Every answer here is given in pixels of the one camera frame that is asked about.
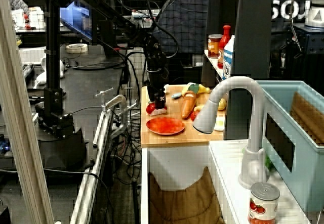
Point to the white toy kitchen unit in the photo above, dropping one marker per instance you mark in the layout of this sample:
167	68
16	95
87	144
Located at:
177	158

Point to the white shelf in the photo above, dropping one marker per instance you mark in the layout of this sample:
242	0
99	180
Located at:
212	64

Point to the white and yellow toy egg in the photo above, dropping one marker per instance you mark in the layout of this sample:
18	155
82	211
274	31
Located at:
219	124

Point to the grey toy faucet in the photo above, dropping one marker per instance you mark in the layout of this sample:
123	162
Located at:
253	115

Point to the black upright panel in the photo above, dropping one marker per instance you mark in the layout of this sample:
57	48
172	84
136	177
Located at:
240	95

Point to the small green toy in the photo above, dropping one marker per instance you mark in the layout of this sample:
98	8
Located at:
268	163

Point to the light blue plastic bin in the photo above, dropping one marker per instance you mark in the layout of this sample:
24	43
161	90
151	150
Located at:
308	166

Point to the wooden counter board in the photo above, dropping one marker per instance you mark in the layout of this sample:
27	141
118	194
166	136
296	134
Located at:
172	139

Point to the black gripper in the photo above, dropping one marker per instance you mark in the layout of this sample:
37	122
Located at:
157	78

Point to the small red toy tomato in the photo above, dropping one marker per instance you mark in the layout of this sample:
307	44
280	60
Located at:
195	115

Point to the white round toy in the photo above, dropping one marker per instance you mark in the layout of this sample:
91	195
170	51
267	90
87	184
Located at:
166	88

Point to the dark quilted cloth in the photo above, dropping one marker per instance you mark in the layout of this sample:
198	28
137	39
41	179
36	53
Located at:
187	19

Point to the blue computer monitor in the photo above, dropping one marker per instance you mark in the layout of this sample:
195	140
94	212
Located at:
76	19

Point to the white and blue bottle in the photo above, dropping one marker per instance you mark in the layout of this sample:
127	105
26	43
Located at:
227	62

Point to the tomato can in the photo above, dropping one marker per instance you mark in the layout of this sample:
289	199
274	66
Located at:
263	203

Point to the yellow toy banana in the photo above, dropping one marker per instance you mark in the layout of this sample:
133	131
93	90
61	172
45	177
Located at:
202	88

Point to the light blue toy piece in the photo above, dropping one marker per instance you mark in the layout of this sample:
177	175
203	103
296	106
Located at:
177	96

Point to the small yellow toy piece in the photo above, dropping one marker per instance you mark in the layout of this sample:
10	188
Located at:
198	107

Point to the orange toy carrot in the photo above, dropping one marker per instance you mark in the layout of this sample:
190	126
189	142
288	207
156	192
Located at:
188	105

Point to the yellow toy potato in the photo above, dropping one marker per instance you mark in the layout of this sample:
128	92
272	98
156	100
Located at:
222	104

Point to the black WidowX robot arm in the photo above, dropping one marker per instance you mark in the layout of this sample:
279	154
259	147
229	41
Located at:
53	57

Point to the wooden frame post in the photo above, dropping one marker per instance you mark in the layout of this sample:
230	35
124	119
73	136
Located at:
22	120

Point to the metal C clamp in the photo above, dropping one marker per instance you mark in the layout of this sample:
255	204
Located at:
114	102

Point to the masking tape roll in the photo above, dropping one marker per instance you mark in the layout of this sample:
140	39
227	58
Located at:
76	48

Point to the red plate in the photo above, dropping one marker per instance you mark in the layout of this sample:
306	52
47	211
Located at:
165	126

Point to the red and white toy sushi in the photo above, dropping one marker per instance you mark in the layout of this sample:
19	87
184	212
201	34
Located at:
159	111

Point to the aluminium rail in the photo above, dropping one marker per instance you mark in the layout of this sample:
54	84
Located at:
91	171

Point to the white controller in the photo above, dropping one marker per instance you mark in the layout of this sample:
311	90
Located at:
41	78

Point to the white boxes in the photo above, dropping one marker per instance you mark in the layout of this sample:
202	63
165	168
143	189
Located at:
27	18

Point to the red ketchup bottle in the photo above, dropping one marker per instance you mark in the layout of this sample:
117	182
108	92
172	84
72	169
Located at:
222	44

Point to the brown labelled can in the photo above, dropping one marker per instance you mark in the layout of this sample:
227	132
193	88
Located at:
213	45

